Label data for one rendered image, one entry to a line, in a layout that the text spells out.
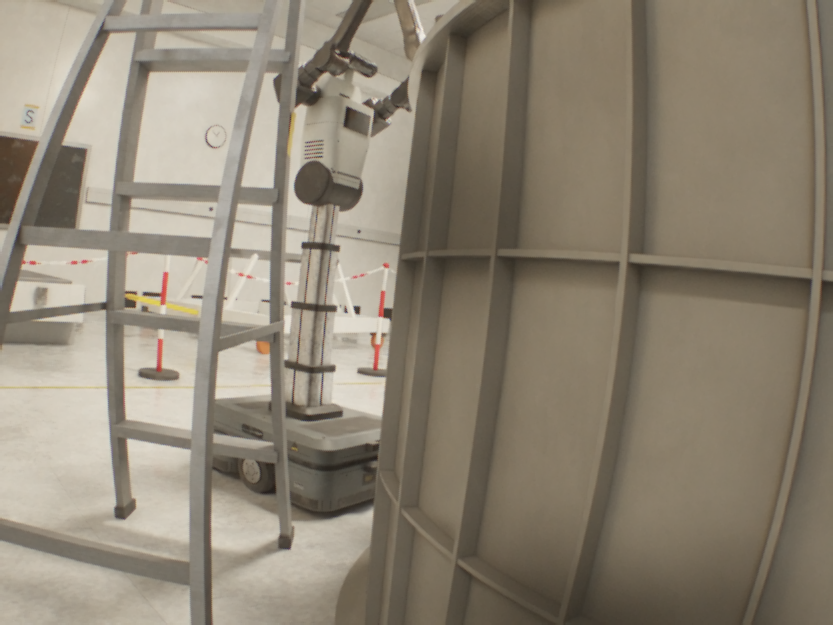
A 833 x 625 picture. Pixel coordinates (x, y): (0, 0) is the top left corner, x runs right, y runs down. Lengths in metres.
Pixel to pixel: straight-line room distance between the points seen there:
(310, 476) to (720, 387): 1.50
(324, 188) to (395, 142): 9.60
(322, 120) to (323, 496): 1.24
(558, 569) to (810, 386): 0.34
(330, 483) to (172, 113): 7.70
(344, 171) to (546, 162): 1.47
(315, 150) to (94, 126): 6.72
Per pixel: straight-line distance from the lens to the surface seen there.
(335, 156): 2.10
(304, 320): 2.12
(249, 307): 8.42
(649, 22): 0.67
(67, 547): 0.94
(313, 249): 2.12
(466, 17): 0.91
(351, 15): 2.05
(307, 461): 1.88
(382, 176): 11.36
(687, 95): 0.61
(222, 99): 9.52
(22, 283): 4.96
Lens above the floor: 0.73
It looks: 3 degrees down
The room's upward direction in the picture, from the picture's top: 6 degrees clockwise
